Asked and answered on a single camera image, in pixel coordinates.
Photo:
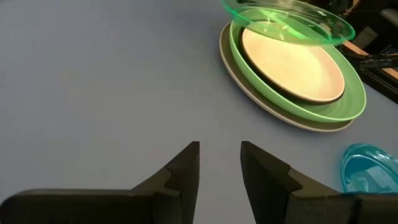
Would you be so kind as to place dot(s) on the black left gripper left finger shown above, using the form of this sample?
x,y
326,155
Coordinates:
x,y
149,205

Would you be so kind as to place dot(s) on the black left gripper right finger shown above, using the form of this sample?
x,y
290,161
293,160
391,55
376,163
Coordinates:
x,y
280,202

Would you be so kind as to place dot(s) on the clear blue plastic plate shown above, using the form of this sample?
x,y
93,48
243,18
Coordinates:
x,y
370,168

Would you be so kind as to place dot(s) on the black plastic plate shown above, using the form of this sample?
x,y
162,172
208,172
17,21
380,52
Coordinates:
x,y
273,85

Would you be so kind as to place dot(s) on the opaque green plastic plate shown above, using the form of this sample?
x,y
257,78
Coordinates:
x,y
348,105

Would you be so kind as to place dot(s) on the cream plastic plate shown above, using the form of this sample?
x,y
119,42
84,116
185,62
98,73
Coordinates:
x,y
292,68

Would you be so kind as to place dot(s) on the clear green plastic plate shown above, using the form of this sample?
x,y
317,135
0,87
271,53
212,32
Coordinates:
x,y
298,28

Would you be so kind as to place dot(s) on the large grey plastic plate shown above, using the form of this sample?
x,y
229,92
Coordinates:
x,y
248,90

